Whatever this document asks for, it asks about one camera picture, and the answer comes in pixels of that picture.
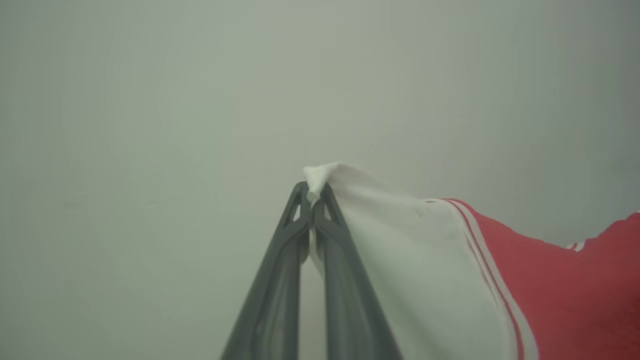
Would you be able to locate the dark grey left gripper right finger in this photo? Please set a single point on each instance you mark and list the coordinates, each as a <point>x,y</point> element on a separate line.
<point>347,300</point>

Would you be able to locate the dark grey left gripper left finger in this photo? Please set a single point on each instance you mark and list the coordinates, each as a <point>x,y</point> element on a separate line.
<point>277,290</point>

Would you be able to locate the red and white jersey garment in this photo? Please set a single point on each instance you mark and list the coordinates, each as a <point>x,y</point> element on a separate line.
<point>450,280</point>

